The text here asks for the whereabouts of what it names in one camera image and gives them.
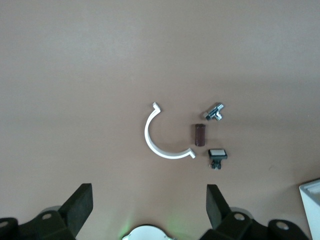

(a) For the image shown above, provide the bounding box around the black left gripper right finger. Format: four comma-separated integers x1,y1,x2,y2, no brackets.
199,184,311,240

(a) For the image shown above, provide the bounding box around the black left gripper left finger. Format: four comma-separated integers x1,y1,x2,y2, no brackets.
0,183,94,240

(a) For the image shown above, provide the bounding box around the black button with white face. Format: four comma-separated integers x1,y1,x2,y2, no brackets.
207,148,229,172

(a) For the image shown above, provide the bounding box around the white drawer cabinet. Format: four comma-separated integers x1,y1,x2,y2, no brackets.
299,177,320,240

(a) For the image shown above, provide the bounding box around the dark brown cylinder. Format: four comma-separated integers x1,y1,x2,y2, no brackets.
191,123,207,147

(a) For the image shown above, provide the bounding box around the small chrome metal valve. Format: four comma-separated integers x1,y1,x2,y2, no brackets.
201,102,225,122

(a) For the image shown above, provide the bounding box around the white half-ring pipe clamp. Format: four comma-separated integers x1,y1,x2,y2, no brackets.
144,101,196,160

